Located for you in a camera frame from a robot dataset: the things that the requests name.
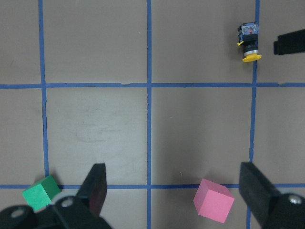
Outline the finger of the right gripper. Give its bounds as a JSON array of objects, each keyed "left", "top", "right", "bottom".
[{"left": 274, "top": 29, "right": 305, "bottom": 55}]

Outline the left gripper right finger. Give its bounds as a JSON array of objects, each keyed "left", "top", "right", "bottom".
[{"left": 239, "top": 162, "right": 282, "bottom": 223}]

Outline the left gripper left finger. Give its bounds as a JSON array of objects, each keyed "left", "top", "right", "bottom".
[{"left": 76, "top": 163, "right": 107, "bottom": 217}]

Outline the yellow push button switch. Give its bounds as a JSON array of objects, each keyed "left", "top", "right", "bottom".
[{"left": 237, "top": 21, "right": 262, "bottom": 62}]

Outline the pink cube near centre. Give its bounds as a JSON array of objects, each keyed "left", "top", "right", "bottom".
[{"left": 193, "top": 179, "right": 235, "bottom": 223}]

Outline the green cube near base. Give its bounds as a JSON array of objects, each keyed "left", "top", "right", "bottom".
[{"left": 22, "top": 175, "right": 61, "bottom": 211}]

